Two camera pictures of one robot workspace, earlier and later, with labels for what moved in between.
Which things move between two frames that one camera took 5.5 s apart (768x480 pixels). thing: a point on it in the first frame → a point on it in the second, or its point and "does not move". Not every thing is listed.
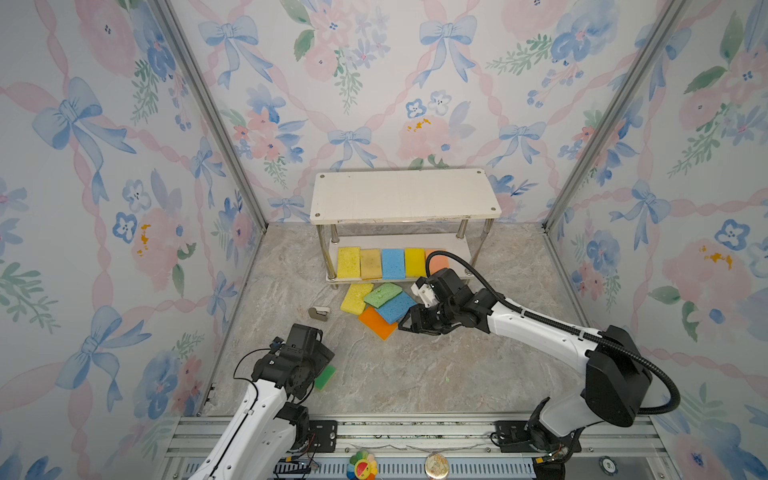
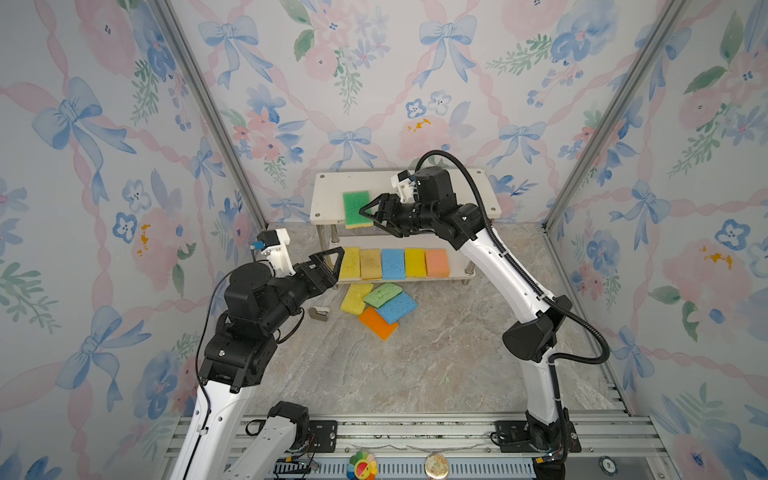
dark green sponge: x=322 y=380 → x=353 y=202
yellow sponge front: x=415 y=262 does not move
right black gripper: x=417 y=322 → x=386 y=204
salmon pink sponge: x=437 y=262 does not move
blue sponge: x=393 y=264 does not move
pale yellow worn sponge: x=370 y=260 does not move
